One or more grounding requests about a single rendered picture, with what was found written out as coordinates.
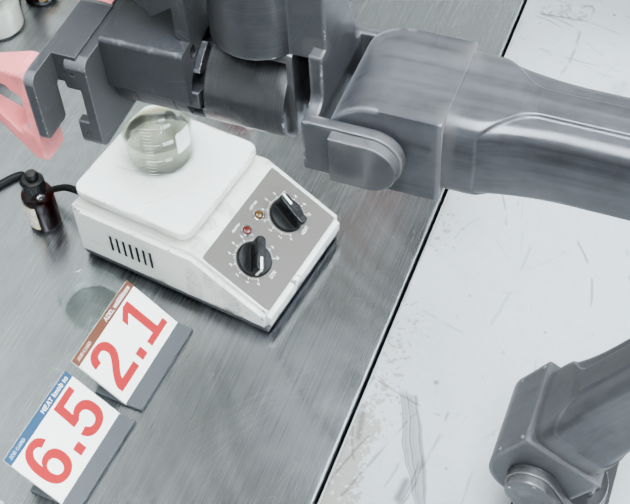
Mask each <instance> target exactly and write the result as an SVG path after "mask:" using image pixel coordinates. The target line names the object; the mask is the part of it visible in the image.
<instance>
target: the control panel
mask: <svg viewBox="0 0 630 504"><path fill-rule="evenodd" d="M282 193H287V194H288V195H289V196H290V197H291V198H292V200H294V201H296V202H297V203H298V204H299V205H300V206H301V208H302V209H303V212H304V214H305V216H306V217H307V221H306V223H304V224H303V225H302V226H301V227H300V228H299V229H298V230H297V231H294V232H284V231H282V230H280V229H278V228H277V227H276V226H275V225H274V224H273V222H272V220H271V217H270V208H271V206H272V204H273V203H274V202H275V201H276V200H277V198H278V197H279V196H280V195H281V194H282ZM257 210H260V211H262V212H263V217H262V218H261V219H258V218H256V216H255V212H256V211H257ZM333 219H334V217H333V216H332V215H330V214H329V213H328V212H327V211H326V210H324V209H323V208H322V207H321V206H319V205H318V204H317V203H316V202H315V201H313V200H312V199H311V198H310V197H308V196H307V195H306V194H305V193H303V192H302V191H301V190H300V189H299V188H297V187H296V186H295V185H294V184H292V183H291V182H290V181H289V180H287V179H286V178H285V177H284V176H283V175H281V174H280V173H279V172H278V171H276V170H275V169H274V168H273V167H272V168H271V169H270V170H269V171H268V173H267V174H266V175H265V177H264V178H263V179H262V181H261V182H260V183H259V184H258V186H257V187H256V188H255V190H254V191H253V192H252V193H251V195H250V196H249V197H248V199H247V200H246V201H245V203H244V204H243V205H242V206H241V208H240V209H239V210H238V212H237V213H236V214H235V216H234V217H233V218H232V219H231V221H230V222H229V223H228V225H227V226H226V227H225V228H224V230H223V231H222V232H221V234H220V235H219V236H218V238H217V239H216V240H215V241H214V243H213V244H212V245H211V247H210V248H209V249H208V250H207V252H206V253H205V254H204V256H203V259H204V260H205V261H206V262H207V263H208V264H210V265H211V266H212V267H213V268H215V269H216V270H217V271H218V272H220V273H221V274H222V275H223V276H225V277H226V278H227V279H228V280H230V281H231V282H232V283H233V284H235V285H236V286H237V287H238V288H240V289H241V290H242V291H243V292H245V293H246V294H247V295H248V296H250V297H251V298H252V299H253V300H255V301H256V302H257V303H258V304H260V305H261V306H262V307H263V308H265V309H266V310H268V311H269V310H270V309H271V308H272V306H273V305H274V303H275V302H276V301H277V299H278V298H279V296H280V295H281V293H282V292H283V291H284V289H285V288H286V286H287V285H288V284H289V282H290V281H291V279H292V278H293V277H294V275H295V274H296V272H297V271H298V269H299V268H300V267H301V265H302V264H303V262H304V261H305V260H306V258H307V257H308V255H309V254H310V253H311V251H312V250H313V248H314V247H315V245H316V244H317V243H318V241H319V240H320V238H321V237H322V236H323V234H324V233H325V231H326V230H327V229H328V227H329V226H330V224H331V223H332V221H333ZM244 226H249V227H250V228H251V233H250V234H249V235H247V234H245V233H244V232H243V227H244ZM260 235H261V236H263V237H265V239H266V248H267V249H268V250H269V252H270V254H271V256H272V266H271V269H270V270H269V272H268V273H267V274H265V275H264V276H261V277H251V276H249V275H247V274H245V273H244V272H243V271H242V270H241V269H240V267H239V266H238V263H237V259H236V256H237V251H238V249H239V248H240V247H241V246H242V245H243V244H244V243H246V242H250V241H253V240H254V239H255V238H256V237H257V236H260Z"/></svg>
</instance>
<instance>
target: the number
mask: <svg viewBox="0 0 630 504"><path fill-rule="evenodd" d="M112 412H113V411H111V410H110V409H109V408H108V407H106V406H105V405H104V404H102V403H101V402H100V401H99V400H97V399H96V398H95V397H94V396H92V395H91V394H90V393H88V392H87V391H86V390H85V389H83V388H82V387H81V386H80V385H78V384H77V383H76V382H74V381H73V380H72V379H70V381H69V382H68V384H67V385H66V387H65V388H64V390H63V391H62V393H61V394H60V396H59V397H58V399H57V400H56V401H55V403H54V404H53V406H52V407H51V409H50V410H49V412H48V413H47V415H46V416H45V418H44V419H43V421H42V422H41V424H40V425H39V426H38V428H37V429H36V431H35V432H34V434H33V435H32V437H31V438H30V440H29V441H28V443H27V444H26V446H25V447H24V449H23V450H22V452H21V453H20V454H19V456H18V457H17V459H16V460H15V462H14V464H15V465H16V466H18V467H19V468H20V469H22V470H23V471H25V472H26V473H27V474H29V475H30V476H31V477H33V478H34V479H35V480H37V481H38V482H39V483H41V484H42V485H43V486H45V487H46V488H47V489H49V490H50V491H51V492H53V493H54V494H55V495H57V496H59V494H60V493H61V491H62V489H63V488H64V486H65V485H66V483H67V482H68V480H69V479H70V477H71V475H72V474H73V472H74V471H75V469H76V468H77V466H78V465H79V463H80V461H81V460H82V458H83V457H84V455H85V454H86V452H87V451H88V449H89V448H90V446H91V444H92V443H93V441H94V440H95V438H96V437H97V435H98V434H99V432H100V430H101V429H102V427H103V426H104V424H105V423H106V421H107V420H108V418H109V416H110V415H111V413H112Z"/></svg>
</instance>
